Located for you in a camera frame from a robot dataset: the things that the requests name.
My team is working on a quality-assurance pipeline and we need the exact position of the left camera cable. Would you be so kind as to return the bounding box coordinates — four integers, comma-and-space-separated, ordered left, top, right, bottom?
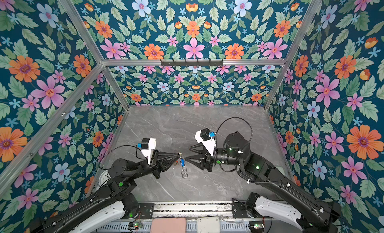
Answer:
98, 144, 146, 170

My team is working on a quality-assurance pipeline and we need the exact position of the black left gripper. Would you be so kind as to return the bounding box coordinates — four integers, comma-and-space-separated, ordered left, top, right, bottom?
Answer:
127, 149, 179, 182

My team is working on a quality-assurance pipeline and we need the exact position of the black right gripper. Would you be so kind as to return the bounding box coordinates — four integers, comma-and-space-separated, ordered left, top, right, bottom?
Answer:
185, 142, 245, 173

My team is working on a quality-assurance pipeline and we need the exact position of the camera cable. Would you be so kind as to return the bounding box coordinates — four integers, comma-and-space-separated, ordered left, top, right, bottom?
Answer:
214, 117, 254, 143
98, 144, 146, 170

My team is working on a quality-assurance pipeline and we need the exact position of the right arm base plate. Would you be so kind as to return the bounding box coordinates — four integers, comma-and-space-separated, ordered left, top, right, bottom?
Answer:
232, 202, 260, 219

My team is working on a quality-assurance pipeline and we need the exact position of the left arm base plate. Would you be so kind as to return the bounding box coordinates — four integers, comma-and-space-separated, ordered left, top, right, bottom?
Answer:
131, 203, 155, 220

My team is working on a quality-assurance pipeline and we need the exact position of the pink box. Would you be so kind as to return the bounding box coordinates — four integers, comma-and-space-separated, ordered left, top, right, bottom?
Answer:
150, 218, 187, 233

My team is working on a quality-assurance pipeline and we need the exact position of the right camera cable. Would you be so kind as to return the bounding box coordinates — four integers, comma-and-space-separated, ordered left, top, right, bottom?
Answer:
214, 117, 254, 143

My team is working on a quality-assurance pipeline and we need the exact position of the green circuit board right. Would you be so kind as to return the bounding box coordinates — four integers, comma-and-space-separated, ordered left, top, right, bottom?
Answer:
249, 223, 265, 233

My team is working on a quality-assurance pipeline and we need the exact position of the white analog alarm clock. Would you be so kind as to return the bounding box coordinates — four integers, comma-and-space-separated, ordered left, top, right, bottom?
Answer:
98, 170, 111, 187

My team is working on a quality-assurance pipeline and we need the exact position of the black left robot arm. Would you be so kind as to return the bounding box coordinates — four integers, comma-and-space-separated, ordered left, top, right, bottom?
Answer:
30, 150, 180, 233

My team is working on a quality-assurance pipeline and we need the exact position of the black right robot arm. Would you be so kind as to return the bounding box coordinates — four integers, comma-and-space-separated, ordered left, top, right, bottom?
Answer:
185, 129, 341, 233

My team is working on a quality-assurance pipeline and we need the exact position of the aluminium front rail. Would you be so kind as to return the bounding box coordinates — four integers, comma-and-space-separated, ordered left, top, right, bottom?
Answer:
98, 201, 316, 221

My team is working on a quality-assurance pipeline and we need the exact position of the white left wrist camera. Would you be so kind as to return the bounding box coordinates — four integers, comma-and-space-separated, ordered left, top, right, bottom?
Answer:
138, 138, 157, 164

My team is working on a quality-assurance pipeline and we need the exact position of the black wall hook rail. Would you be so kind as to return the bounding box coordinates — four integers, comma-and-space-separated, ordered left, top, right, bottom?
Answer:
160, 59, 224, 67

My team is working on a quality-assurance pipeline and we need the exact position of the white box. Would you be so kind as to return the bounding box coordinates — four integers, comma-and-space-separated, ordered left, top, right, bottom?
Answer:
197, 217, 221, 233

